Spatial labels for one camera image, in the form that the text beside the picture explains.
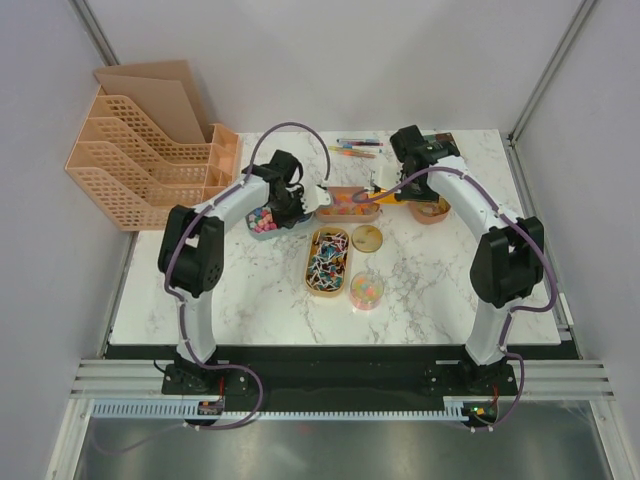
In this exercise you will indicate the yellow plastic scoop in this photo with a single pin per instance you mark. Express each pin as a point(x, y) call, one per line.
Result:
point(383, 197)

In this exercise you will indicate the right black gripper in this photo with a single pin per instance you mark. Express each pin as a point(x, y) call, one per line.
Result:
point(405, 195)

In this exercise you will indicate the clear glass jar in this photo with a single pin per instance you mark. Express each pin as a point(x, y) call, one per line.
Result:
point(366, 290)

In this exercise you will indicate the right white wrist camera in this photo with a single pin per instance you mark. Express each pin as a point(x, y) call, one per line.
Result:
point(385, 177)

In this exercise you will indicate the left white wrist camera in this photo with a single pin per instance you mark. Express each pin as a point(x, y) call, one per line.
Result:
point(314, 198)

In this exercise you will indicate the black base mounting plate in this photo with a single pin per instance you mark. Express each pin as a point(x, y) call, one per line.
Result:
point(241, 358)

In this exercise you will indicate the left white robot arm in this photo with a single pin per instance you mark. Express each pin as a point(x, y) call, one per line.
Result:
point(191, 257)

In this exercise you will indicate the round gold jar lid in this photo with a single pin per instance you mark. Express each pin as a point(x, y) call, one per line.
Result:
point(367, 238)

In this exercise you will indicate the aluminium frame rail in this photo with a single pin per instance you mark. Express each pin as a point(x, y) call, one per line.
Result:
point(535, 379)

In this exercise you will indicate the tan tray of lollipops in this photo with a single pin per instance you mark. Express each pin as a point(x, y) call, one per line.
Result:
point(327, 265)

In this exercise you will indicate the peach mesh file organizer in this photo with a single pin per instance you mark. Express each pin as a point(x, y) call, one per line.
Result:
point(147, 144)

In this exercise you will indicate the grey tray of colourful candies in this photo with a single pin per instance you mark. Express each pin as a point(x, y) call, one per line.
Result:
point(262, 226)

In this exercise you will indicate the pink tray of gummy candies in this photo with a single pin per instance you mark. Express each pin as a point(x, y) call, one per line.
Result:
point(344, 210)

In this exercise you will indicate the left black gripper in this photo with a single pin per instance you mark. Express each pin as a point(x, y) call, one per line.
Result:
point(284, 223)

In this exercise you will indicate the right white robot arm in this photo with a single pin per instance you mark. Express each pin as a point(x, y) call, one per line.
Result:
point(508, 262)

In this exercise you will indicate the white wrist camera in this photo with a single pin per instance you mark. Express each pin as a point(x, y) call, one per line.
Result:
point(385, 177)
point(314, 198)

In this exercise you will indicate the coloured pens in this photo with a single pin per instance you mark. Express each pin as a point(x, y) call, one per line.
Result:
point(360, 148)

